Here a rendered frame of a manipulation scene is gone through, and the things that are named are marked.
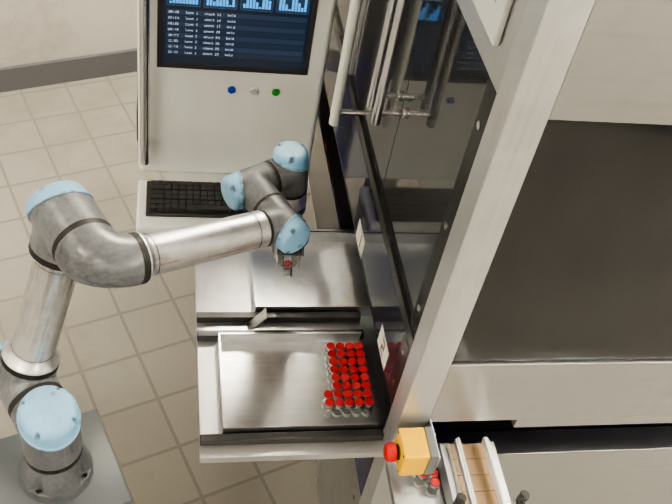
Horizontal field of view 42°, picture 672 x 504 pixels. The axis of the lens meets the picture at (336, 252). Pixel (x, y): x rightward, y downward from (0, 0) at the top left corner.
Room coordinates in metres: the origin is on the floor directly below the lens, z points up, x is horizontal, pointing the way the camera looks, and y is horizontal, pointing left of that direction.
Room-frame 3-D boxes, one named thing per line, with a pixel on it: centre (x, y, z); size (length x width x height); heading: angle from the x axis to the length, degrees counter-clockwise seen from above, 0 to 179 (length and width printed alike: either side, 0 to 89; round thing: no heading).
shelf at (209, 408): (1.38, 0.05, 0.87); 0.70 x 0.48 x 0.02; 16
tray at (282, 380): (1.21, 0.03, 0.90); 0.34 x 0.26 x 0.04; 106
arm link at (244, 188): (1.37, 0.19, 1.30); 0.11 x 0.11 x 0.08; 43
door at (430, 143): (1.35, -0.14, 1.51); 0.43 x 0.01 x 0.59; 16
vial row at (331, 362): (1.24, -0.06, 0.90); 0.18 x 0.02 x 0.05; 16
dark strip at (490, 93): (1.16, -0.18, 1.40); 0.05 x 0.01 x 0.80; 16
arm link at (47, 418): (0.94, 0.49, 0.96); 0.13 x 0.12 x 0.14; 43
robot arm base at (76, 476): (0.93, 0.48, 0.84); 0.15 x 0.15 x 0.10
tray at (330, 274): (1.57, 0.03, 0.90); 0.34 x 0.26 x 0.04; 106
